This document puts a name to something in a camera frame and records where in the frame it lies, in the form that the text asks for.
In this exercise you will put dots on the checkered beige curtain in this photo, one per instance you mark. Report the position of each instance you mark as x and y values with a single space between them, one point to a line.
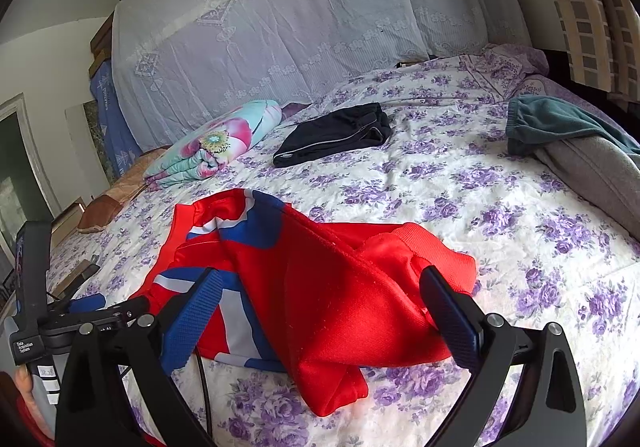
601 38

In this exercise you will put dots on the purple floral bed sheet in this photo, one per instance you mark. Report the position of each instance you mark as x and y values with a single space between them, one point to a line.
543 254

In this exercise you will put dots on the folded black pants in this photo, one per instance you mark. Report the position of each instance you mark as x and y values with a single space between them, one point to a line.
342 130

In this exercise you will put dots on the brown orange pillow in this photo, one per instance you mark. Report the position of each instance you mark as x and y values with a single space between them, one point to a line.
102 210

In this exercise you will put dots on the folded floral teal quilt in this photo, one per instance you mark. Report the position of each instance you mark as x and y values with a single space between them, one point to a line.
212 147

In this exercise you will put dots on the person's left hand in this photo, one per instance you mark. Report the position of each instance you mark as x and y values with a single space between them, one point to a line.
23 382

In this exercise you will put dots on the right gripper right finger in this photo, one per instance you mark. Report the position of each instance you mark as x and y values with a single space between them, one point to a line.
456 316

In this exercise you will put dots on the red blue white track pants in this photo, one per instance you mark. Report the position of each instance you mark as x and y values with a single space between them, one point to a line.
319 301

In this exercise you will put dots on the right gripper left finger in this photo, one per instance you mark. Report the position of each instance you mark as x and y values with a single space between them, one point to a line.
185 317

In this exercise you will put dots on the grey fleece garment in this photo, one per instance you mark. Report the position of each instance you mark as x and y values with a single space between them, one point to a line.
601 173

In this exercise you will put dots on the window with white frame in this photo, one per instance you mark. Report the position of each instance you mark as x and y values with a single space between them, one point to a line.
26 193

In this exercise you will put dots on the white lace cover cloth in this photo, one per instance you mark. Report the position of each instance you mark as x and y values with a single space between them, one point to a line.
179 63

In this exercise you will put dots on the teal green garment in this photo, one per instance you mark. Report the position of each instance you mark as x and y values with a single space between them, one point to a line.
534 121

